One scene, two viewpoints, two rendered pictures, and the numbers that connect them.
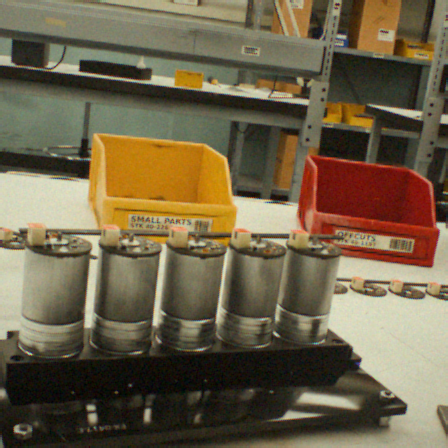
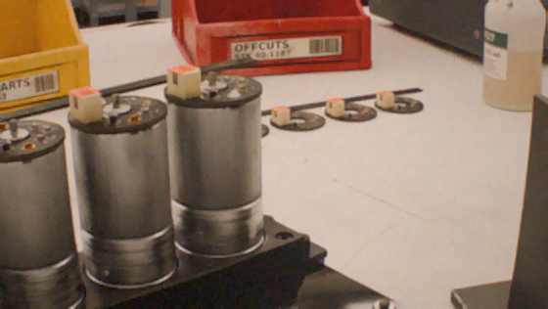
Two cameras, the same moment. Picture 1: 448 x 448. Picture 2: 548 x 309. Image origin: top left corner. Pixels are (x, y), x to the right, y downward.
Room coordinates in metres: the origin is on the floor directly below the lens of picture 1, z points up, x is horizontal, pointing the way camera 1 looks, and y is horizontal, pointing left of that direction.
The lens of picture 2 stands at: (0.10, -0.01, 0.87)
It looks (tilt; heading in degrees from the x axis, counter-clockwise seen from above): 21 degrees down; 347
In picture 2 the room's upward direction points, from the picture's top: 1 degrees counter-clockwise
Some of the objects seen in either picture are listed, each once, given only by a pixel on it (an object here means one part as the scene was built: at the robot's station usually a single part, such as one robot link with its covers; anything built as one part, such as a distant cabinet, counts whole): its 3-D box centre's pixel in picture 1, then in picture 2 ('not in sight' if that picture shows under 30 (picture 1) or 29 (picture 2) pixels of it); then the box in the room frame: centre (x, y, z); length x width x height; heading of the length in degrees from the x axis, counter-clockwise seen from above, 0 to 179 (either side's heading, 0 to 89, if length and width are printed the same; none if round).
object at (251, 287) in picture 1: (249, 299); (123, 205); (0.29, -0.01, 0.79); 0.02 x 0.02 x 0.05
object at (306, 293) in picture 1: (304, 298); (215, 178); (0.30, -0.04, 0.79); 0.02 x 0.02 x 0.05
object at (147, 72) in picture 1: (116, 70); not in sight; (2.72, 0.50, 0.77); 0.24 x 0.16 x 0.04; 83
